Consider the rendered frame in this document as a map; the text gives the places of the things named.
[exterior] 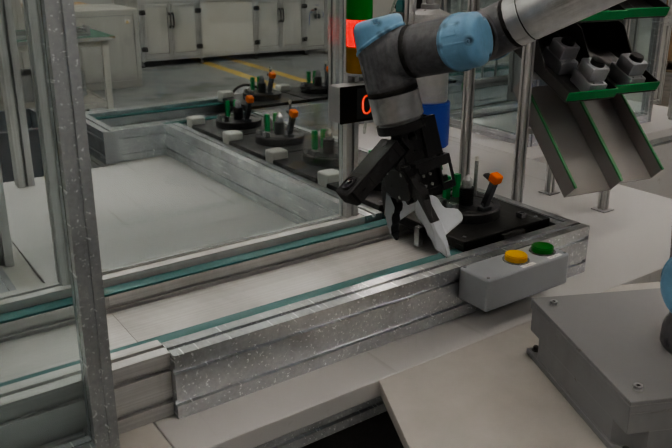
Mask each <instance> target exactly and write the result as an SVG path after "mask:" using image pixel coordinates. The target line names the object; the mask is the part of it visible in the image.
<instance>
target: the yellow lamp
mask: <svg viewBox="0 0 672 448"><path fill-rule="evenodd" d="M356 52H357V50H356V47H348V46H346V72H347V73H350V74H362V71H361V67H360V63H359V59H358V57H357V56H356Z"/></svg>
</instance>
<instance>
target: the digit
mask: <svg viewBox="0 0 672 448"><path fill-rule="evenodd" d="M371 117H372V113H371V109H370V104H369V100H368V96H367V92H366V88H358V89H357V120H358V119H365V118H371Z"/></svg>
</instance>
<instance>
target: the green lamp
mask: <svg viewBox="0 0 672 448"><path fill-rule="evenodd" d="M372 18H373V0H346V19H348V20H369V19H372Z"/></svg>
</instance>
